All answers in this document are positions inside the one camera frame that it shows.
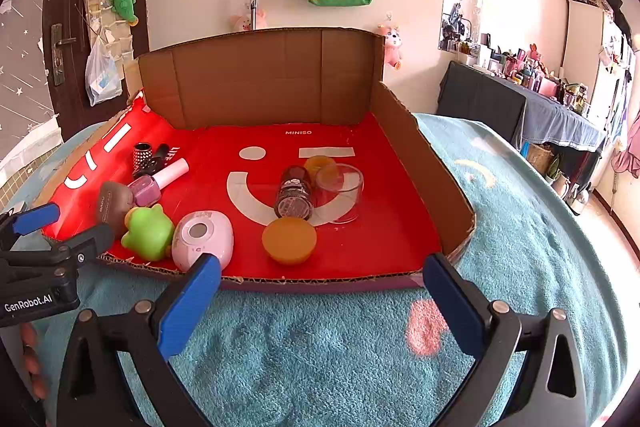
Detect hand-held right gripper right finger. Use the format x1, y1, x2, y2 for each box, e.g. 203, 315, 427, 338
422, 252, 587, 427

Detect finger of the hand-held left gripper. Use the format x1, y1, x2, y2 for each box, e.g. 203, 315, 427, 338
0, 223, 116, 279
0, 202, 61, 250

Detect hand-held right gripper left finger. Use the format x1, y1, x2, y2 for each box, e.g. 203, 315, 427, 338
56, 252, 222, 427

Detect grey-brown oval case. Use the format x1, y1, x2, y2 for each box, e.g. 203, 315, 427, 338
95, 181, 135, 238

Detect green and yellow frog toy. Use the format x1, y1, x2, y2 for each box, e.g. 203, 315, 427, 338
120, 204, 176, 263

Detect pink and white oval case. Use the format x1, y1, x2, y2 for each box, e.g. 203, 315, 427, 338
171, 210, 235, 273

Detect purple nail polish bottle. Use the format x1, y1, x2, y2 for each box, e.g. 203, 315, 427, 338
127, 158, 190, 208

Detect black bottle with studded cap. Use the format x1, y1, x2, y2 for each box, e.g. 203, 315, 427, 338
131, 142, 171, 175

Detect cardboard box with red lining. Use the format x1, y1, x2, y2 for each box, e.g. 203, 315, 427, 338
37, 27, 476, 294

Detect large yellow round pot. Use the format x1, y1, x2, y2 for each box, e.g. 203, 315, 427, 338
261, 217, 318, 265

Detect clear glass cup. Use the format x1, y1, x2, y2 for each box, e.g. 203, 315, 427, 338
314, 163, 366, 224

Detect brown glitter bottle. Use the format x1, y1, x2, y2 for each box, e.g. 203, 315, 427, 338
274, 164, 316, 222

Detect small yellow round pot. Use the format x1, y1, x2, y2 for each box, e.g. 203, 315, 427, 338
303, 155, 337, 180

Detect person's left hand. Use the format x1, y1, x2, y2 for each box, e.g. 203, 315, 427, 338
20, 323, 49, 404

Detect teal fleece blanket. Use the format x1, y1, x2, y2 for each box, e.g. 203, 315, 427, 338
10, 112, 628, 427

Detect clear plastic bag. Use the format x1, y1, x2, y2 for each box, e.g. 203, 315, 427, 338
85, 39, 123, 108

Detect table with dark cloth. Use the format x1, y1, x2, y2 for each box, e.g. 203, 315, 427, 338
436, 61, 608, 202

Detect clear hanging pocket organizer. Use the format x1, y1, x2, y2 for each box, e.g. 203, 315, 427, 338
79, 0, 136, 62

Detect pink hanging garment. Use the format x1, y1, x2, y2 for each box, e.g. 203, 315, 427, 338
610, 109, 640, 180

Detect row of bottles and cosmetics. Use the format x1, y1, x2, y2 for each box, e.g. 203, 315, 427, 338
480, 34, 596, 115

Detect pink plush pig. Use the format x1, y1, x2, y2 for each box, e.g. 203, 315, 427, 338
231, 9, 268, 32

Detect pink plush bear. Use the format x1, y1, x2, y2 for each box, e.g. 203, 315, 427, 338
377, 24, 405, 70

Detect white cabinet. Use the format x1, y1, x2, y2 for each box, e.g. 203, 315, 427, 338
562, 0, 640, 158

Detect metal door handle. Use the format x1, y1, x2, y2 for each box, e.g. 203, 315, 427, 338
50, 23, 77, 86

